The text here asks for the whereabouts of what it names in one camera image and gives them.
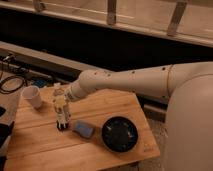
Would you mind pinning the white paper cup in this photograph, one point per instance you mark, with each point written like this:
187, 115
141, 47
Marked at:
32, 95

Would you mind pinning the metal railing post right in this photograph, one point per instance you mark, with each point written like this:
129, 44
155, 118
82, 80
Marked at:
176, 17

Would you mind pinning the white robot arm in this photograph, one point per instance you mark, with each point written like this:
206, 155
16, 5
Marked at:
187, 87

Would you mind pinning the blue sponge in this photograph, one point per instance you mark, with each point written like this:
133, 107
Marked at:
84, 129

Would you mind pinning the blue box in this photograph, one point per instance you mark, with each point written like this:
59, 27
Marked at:
40, 83

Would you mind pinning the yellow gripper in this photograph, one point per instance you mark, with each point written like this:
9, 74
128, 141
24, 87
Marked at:
60, 101

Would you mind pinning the black object at left edge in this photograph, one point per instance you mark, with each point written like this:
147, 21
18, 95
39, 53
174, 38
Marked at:
6, 128

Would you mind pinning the clear plastic bottle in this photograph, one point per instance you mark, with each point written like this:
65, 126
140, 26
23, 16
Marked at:
63, 114

